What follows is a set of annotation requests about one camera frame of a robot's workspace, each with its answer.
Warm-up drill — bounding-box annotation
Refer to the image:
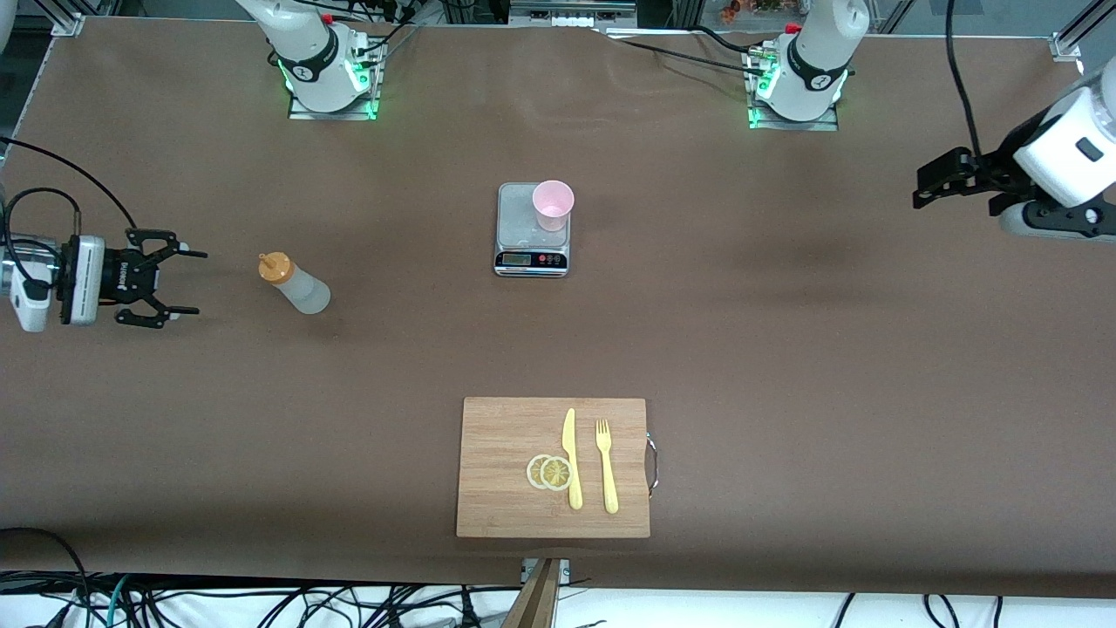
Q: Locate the clear sauce bottle orange cap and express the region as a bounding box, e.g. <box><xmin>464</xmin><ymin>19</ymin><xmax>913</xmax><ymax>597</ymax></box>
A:
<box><xmin>258</xmin><ymin>251</ymin><xmax>332</xmax><ymax>316</ymax></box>

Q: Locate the pink plastic cup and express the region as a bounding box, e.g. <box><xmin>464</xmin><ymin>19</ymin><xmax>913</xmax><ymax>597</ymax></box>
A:
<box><xmin>532</xmin><ymin>180</ymin><xmax>575</xmax><ymax>233</ymax></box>

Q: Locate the silver digital kitchen scale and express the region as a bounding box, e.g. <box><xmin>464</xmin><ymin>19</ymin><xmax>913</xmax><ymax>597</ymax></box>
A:
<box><xmin>493</xmin><ymin>181</ymin><xmax>573</xmax><ymax>278</ymax></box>

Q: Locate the wooden cutting board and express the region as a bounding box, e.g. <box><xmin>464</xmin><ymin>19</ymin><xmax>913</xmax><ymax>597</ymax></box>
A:
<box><xmin>455</xmin><ymin>397</ymin><xmax>661</xmax><ymax>539</ymax></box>

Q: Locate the yellow plastic fork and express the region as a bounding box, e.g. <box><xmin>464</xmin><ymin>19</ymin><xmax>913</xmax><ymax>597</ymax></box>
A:
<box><xmin>595</xmin><ymin>419</ymin><xmax>620</xmax><ymax>515</ymax></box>

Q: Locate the yellow plastic knife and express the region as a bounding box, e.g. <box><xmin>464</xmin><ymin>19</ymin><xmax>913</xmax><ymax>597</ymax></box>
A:
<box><xmin>561</xmin><ymin>407</ymin><xmax>583</xmax><ymax>511</ymax></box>

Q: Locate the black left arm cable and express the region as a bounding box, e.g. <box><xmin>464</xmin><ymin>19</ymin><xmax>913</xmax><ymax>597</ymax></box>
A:
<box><xmin>946</xmin><ymin>0</ymin><xmax>986</xmax><ymax>158</ymax></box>

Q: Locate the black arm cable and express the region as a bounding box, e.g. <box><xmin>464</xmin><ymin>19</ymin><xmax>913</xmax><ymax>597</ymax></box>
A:
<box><xmin>0</xmin><ymin>135</ymin><xmax>139</xmax><ymax>232</ymax></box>
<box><xmin>946</xmin><ymin>0</ymin><xmax>986</xmax><ymax>158</ymax></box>

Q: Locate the aluminium frame corner bracket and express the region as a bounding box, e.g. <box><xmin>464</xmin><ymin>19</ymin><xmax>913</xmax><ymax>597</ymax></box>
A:
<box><xmin>1049</xmin><ymin>0</ymin><xmax>1116</xmax><ymax>62</ymax></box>
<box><xmin>48</xmin><ymin>0</ymin><xmax>88</xmax><ymax>36</ymax></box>

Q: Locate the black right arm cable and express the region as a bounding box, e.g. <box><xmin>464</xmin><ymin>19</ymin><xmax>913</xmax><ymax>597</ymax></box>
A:
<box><xmin>0</xmin><ymin>135</ymin><xmax>139</xmax><ymax>232</ymax></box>

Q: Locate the black looped gripper cable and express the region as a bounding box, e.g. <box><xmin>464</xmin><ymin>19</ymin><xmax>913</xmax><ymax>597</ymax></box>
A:
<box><xmin>3</xmin><ymin>188</ymin><xmax>84</xmax><ymax>293</ymax></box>

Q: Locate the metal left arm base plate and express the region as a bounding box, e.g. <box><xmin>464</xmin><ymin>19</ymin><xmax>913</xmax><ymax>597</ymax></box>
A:
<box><xmin>748</xmin><ymin>48</ymin><xmax>840</xmax><ymax>132</ymax></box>

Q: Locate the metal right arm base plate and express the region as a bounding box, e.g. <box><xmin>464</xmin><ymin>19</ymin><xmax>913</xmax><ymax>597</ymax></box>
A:
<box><xmin>288</xmin><ymin>35</ymin><xmax>382</xmax><ymax>121</ymax></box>

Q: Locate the black floor cable loop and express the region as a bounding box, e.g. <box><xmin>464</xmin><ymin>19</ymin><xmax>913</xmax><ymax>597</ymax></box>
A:
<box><xmin>0</xmin><ymin>527</ymin><xmax>88</xmax><ymax>603</ymax></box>

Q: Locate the teal floor cable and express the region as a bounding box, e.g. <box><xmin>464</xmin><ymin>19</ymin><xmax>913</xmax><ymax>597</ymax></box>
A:
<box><xmin>103</xmin><ymin>576</ymin><xmax>130</xmax><ymax>628</ymax></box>

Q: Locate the black base power cable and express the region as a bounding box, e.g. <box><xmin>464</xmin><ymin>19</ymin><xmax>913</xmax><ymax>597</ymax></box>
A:
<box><xmin>602</xmin><ymin>26</ymin><xmax>772</xmax><ymax>75</ymax></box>

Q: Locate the grey metal frame rail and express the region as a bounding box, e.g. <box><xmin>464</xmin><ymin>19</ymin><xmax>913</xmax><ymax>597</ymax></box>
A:
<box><xmin>510</xmin><ymin>0</ymin><xmax>637</xmax><ymax>31</ymax></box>

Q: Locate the wooden post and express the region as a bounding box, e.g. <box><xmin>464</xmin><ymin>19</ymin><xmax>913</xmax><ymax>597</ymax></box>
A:
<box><xmin>501</xmin><ymin>558</ymin><xmax>563</xmax><ymax>628</ymax></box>

